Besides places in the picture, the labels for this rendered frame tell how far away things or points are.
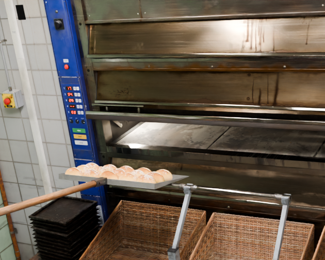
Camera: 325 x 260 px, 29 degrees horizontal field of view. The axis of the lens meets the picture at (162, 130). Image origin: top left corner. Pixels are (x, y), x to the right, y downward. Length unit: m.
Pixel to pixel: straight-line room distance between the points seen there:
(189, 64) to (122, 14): 0.44
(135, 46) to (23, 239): 1.73
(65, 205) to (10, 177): 0.62
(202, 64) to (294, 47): 0.49
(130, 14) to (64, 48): 0.46
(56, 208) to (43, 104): 0.62
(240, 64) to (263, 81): 0.14
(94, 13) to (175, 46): 0.51
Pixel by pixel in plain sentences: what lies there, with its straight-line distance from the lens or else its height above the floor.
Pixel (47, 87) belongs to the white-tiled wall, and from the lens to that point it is 3.73.
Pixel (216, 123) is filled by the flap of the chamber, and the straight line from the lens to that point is 3.05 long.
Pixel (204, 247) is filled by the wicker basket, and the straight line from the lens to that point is 3.35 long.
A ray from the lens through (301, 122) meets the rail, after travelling 2.90.
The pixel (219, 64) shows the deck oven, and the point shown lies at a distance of 3.12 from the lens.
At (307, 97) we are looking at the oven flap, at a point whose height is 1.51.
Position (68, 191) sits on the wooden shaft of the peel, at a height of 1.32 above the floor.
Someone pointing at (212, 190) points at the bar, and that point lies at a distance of 2.94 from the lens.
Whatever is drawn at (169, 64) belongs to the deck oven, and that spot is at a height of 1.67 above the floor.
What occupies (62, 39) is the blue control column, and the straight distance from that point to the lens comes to 3.52.
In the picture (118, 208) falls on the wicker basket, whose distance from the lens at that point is 3.69.
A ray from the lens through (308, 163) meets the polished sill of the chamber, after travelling 3.14.
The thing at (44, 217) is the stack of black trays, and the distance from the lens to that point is 3.64.
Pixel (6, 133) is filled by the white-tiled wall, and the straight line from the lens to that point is 4.08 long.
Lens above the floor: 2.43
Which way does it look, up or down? 20 degrees down
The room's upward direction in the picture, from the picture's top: 8 degrees counter-clockwise
